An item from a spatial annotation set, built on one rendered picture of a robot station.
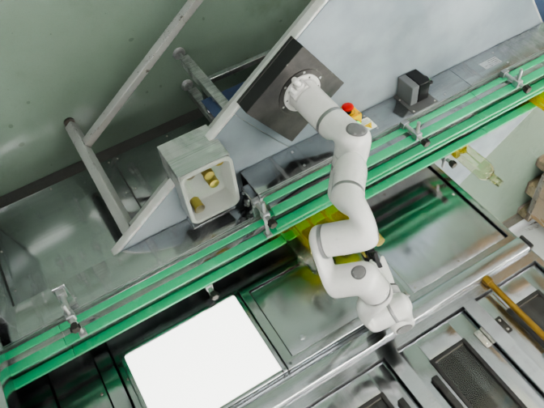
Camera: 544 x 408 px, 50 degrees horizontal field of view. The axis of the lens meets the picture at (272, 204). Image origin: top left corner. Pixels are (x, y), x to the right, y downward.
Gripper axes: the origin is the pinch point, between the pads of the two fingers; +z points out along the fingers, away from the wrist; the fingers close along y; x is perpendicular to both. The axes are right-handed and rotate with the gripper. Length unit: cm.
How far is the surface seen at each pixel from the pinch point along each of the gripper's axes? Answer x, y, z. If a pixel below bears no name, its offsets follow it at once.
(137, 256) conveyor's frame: 71, 5, 19
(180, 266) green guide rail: 59, 3, 12
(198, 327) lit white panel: 58, -14, -2
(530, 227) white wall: -255, -307, 169
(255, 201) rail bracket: 31.0, 15.5, 19.2
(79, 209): 94, -17, 65
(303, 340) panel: 27.5, -13.3, -16.6
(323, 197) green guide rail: 7.6, 6.0, 21.7
